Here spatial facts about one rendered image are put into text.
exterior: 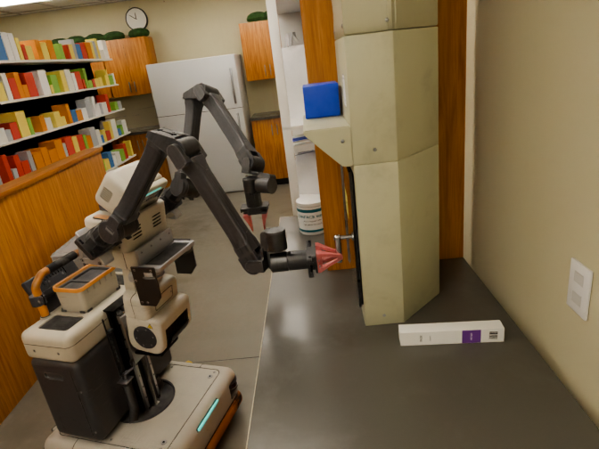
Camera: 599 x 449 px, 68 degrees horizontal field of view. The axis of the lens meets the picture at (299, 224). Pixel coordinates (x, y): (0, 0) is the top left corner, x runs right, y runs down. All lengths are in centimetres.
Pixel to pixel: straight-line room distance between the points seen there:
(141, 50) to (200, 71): 94
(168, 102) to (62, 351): 469
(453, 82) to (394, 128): 45
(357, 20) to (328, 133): 26
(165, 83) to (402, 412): 559
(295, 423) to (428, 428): 28
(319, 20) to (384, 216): 63
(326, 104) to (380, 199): 32
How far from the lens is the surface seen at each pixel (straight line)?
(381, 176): 114
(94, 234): 158
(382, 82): 110
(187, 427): 212
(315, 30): 146
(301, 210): 193
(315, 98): 130
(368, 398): 109
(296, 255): 125
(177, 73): 618
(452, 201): 161
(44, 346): 201
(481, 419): 107
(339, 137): 111
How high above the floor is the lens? 168
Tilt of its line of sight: 21 degrees down
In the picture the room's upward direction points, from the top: 7 degrees counter-clockwise
